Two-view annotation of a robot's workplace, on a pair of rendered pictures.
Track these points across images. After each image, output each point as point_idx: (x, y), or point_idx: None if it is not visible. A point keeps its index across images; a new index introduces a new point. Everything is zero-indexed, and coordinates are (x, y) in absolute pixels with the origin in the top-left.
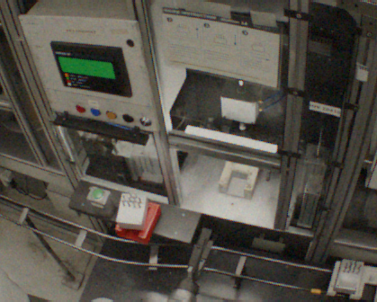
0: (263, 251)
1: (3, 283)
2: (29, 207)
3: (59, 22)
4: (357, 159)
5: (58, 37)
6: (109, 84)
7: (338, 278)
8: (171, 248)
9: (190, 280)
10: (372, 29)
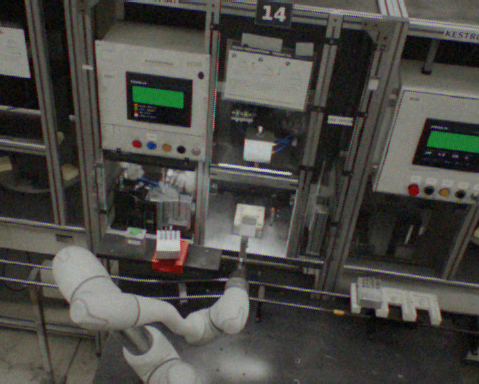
0: None
1: (95, 257)
2: (40, 266)
3: (140, 51)
4: (365, 166)
5: (134, 67)
6: (175, 114)
7: (360, 291)
8: (190, 294)
9: (241, 270)
10: (385, 43)
